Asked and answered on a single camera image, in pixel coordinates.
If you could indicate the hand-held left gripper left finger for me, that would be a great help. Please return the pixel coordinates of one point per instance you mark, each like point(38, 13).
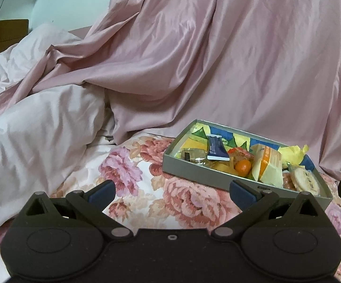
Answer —
point(101, 193)

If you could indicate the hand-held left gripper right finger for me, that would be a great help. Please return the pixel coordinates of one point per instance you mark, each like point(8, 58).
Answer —
point(242, 193)

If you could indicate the small mandarin orange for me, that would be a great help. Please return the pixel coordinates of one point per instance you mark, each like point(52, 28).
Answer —
point(243, 167)

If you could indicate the pale yellow orange packet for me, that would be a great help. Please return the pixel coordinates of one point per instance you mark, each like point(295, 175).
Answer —
point(267, 165)

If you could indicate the red spicy snack packet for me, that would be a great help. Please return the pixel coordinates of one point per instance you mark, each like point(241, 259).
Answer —
point(241, 153)

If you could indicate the round rice cracker packet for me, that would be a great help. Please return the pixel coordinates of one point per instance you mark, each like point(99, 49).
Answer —
point(306, 179)

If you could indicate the dark blue stick packet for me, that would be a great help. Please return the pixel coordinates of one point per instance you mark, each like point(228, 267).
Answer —
point(216, 149)

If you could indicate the grey cardboard box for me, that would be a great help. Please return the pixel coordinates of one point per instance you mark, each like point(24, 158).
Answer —
point(194, 172)

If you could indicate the gold foil snack packet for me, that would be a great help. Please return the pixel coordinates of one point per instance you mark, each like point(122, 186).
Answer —
point(197, 156)

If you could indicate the floral bedsheet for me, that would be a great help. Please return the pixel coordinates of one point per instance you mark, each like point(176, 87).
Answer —
point(188, 194)

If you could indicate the crumpled yellow paper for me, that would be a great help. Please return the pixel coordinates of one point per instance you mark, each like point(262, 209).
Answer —
point(294, 153)

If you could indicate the pale pink quilt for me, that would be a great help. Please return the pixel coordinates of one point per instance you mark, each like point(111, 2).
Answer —
point(41, 129)

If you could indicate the pink satin sheet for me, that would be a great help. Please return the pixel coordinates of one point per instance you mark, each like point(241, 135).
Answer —
point(217, 50)

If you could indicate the wooden headboard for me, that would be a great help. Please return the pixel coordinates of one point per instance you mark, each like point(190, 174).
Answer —
point(2, 35)

